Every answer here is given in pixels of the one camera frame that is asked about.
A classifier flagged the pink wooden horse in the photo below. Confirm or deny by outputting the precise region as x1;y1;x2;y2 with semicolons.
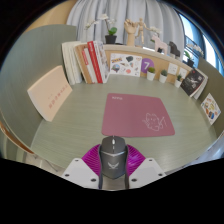
150;34;169;55

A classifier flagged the white wall outlet plate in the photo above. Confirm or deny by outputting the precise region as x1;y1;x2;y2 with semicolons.
167;62;179;76
178;67;188;80

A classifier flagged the white orchid plant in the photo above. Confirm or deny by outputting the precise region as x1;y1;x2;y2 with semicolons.
148;26;162;36

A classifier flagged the colourful sticker card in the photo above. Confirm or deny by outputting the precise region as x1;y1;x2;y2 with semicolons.
200;92;222;126

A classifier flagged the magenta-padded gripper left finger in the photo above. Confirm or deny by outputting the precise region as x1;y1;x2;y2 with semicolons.
60;143;102;190

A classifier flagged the black cover book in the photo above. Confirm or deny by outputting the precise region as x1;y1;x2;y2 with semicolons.
180;68;205;98

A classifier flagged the purple round number sign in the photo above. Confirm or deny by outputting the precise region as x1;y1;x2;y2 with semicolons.
140;57;155;74

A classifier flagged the white orchid in black pot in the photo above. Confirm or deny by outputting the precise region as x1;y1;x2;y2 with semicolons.
83;13;118;45
183;42;205;68

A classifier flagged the window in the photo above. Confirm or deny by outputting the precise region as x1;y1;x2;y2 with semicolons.
176;11;224;74

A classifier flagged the dark grey computer mouse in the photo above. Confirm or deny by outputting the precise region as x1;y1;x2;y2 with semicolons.
98;135;129;180

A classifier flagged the small plant in white pot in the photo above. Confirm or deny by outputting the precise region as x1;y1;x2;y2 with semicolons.
158;69;169;84
146;66;157;82
174;73;184;89

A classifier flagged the black wooden horse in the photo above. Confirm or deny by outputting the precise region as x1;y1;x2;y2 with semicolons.
167;40;182;58

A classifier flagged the green desk partition panel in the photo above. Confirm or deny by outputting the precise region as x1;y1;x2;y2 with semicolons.
0;24;78;148
196;58;224;138

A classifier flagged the wooden artist mannequin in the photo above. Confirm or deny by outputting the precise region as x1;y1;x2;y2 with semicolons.
134;17;149;46

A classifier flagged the white illustrated sticker sheet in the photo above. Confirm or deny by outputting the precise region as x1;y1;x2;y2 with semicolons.
109;52;143;78

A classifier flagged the white books stack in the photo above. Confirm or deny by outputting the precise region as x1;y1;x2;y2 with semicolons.
61;40;84;86

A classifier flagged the brown cover book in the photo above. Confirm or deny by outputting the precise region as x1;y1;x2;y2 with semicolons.
73;43;94;84

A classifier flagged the dusty pink mouse pad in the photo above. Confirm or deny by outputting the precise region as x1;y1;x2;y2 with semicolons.
101;92;176;138

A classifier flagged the white book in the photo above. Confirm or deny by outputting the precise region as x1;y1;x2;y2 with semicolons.
193;69;209;100

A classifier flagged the peach coloured book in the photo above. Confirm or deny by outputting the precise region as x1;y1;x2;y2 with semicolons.
26;65;73;123

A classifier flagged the grey curtain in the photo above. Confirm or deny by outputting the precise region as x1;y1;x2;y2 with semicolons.
66;0;186;51

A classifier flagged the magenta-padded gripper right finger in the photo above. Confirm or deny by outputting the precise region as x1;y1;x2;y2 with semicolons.
125;143;167;190

